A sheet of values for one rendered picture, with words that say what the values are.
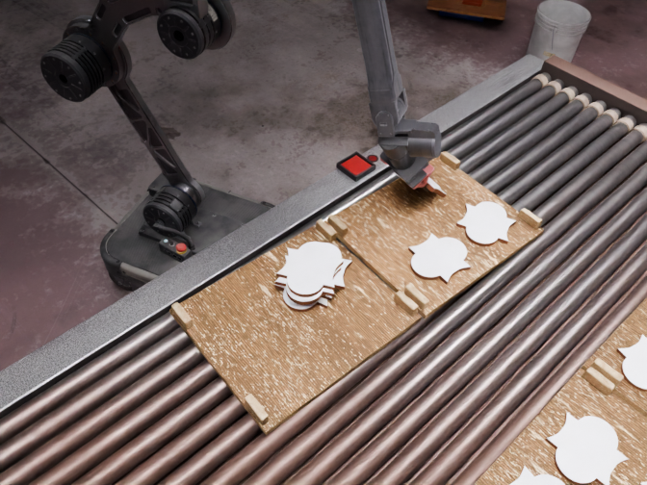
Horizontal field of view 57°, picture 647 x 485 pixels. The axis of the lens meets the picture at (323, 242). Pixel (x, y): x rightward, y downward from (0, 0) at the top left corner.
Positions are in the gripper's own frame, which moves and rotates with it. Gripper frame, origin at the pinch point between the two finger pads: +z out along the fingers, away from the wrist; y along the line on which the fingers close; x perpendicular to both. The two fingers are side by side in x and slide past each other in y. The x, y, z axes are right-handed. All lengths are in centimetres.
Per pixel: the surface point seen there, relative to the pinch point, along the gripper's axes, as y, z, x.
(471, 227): -16.9, 8.5, -0.8
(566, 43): 84, 183, -138
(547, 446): -63, -7, 22
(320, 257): -6.2, -15.1, 28.8
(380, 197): 4.3, 5.0, 9.0
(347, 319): -19.7, -12.0, 33.8
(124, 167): 156, 81, 79
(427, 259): -18.1, 0.2, 12.2
